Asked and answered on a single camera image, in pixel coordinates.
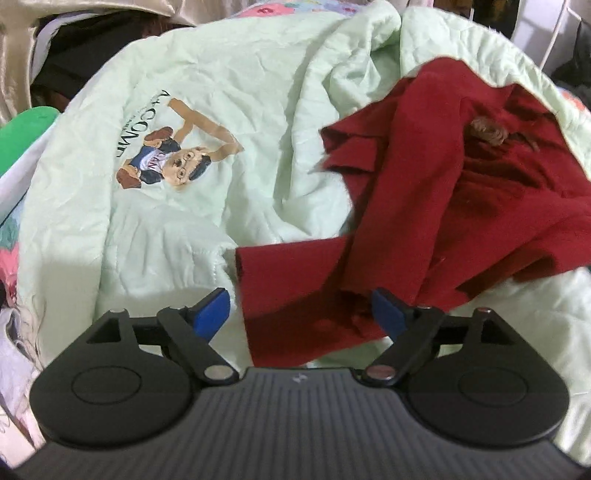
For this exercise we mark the beige satin curtain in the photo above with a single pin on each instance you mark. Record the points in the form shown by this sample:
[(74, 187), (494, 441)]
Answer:
[(20, 21)]

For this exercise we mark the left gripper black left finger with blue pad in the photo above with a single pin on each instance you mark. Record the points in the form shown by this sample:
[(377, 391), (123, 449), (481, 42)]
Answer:
[(190, 330)]

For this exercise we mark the dark red knit garment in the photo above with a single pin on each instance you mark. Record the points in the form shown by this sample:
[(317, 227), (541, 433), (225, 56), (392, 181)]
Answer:
[(456, 186)]

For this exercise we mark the green plastic item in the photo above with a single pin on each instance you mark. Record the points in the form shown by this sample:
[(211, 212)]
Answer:
[(22, 131)]

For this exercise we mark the floral patterned bed sheet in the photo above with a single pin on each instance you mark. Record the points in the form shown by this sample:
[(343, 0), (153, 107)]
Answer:
[(281, 8)]

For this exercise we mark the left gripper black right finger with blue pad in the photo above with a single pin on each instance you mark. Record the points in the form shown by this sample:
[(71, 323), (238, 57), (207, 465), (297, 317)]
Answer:
[(412, 331)]

